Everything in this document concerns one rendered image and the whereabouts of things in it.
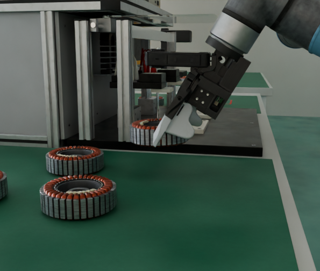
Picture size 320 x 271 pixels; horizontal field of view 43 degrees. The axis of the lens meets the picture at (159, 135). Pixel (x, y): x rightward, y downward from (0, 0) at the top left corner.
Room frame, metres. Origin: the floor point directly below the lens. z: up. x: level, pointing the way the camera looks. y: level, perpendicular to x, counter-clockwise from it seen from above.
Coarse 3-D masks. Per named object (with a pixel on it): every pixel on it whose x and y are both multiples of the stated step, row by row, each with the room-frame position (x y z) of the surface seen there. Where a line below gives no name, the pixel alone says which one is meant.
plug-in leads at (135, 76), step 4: (136, 60) 1.16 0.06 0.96; (116, 64) 1.15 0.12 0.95; (136, 64) 1.15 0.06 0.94; (116, 68) 1.15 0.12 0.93; (136, 68) 1.15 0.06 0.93; (116, 72) 1.15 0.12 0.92; (136, 72) 1.15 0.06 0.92; (112, 76) 1.14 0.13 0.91; (116, 76) 1.14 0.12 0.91; (136, 76) 1.15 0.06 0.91; (112, 80) 1.14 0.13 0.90; (116, 80) 1.14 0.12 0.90; (136, 80) 1.15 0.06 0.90
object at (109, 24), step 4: (100, 20) 1.03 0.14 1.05; (104, 20) 1.03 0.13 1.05; (108, 20) 1.03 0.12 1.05; (112, 20) 1.04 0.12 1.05; (104, 24) 1.03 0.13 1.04; (108, 24) 1.03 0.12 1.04; (112, 24) 1.04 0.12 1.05; (104, 28) 1.03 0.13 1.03; (108, 28) 1.03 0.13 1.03; (112, 28) 1.04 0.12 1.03; (96, 32) 1.05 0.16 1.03; (100, 32) 1.05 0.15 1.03; (104, 32) 1.05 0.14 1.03; (108, 32) 1.05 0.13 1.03; (112, 32) 1.05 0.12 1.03
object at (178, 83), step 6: (162, 72) 1.35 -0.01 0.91; (168, 72) 1.35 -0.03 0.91; (174, 72) 1.35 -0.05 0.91; (168, 78) 1.35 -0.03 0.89; (174, 78) 1.34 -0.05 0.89; (168, 84) 1.35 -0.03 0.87; (174, 84) 1.35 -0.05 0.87; (180, 84) 1.34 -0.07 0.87; (150, 90) 1.41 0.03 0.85; (150, 96) 1.41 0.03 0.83
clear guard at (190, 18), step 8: (104, 16) 1.03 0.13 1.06; (112, 16) 1.03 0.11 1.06; (120, 16) 1.02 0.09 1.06; (128, 16) 1.02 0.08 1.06; (136, 16) 1.02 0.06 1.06; (144, 16) 1.01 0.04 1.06; (152, 16) 1.01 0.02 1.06; (160, 16) 1.00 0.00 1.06; (168, 16) 1.00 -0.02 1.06; (176, 16) 1.00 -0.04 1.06; (184, 16) 0.99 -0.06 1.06; (192, 16) 0.99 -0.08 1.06; (200, 16) 0.99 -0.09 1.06; (208, 16) 0.99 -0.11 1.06; (216, 16) 0.98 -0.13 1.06
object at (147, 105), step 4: (144, 96) 1.43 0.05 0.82; (140, 100) 1.36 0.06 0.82; (144, 100) 1.36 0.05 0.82; (148, 100) 1.36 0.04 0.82; (152, 100) 1.36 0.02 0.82; (156, 100) 1.40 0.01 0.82; (140, 104) 1.36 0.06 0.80; (144, 104) 1.36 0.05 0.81; (148, 104) 1.36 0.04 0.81; (152, 104) 1.36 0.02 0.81; (156, 104) 1.40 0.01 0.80; (144, 108) 1.36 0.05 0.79; (148, 108) 1.36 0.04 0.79; (152, 108) 1.36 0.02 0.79; (156, 108) 1.40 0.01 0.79; (144, 112) 1.36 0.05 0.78; (148, 112) 1.36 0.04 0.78; (152, 112) 1.36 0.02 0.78; (156, 112) 1.40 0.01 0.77
